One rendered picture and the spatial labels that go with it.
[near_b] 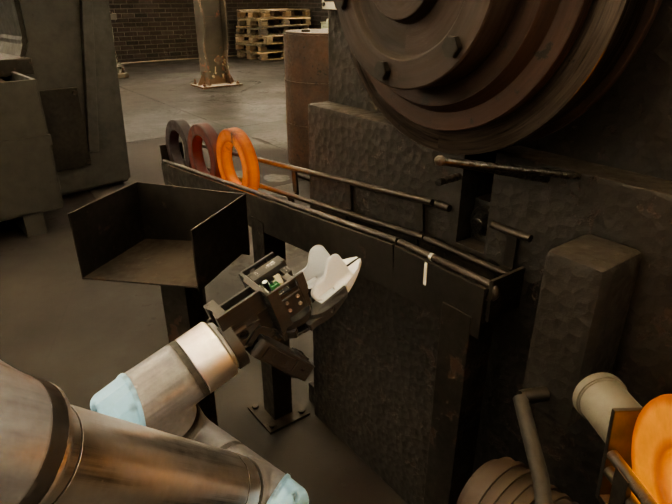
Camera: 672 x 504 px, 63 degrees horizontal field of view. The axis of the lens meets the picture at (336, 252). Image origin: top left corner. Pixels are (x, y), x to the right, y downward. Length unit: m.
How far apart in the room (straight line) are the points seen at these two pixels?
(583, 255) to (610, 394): 0.17
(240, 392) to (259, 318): 1.08
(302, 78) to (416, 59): 2.98
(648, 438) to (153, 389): 0.49
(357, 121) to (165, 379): 0.66
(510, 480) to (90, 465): 0.52
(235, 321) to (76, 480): 0.28
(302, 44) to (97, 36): 1.18
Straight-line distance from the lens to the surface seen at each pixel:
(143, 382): 0.63
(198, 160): 1.67
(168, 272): 1.10
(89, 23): 3.53
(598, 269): 0.70
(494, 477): 0.77
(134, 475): 0.46
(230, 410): 1.67
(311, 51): 3.62
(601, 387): 0.69
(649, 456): 0.62
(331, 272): 0.69
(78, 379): 1.93
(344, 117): 1.13
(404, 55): 0.74
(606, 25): 0.67
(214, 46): 7.78
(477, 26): 0.65
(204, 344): 0.64
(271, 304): 0.64
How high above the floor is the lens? 1.08
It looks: 25 degrees down
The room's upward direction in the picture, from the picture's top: straight up
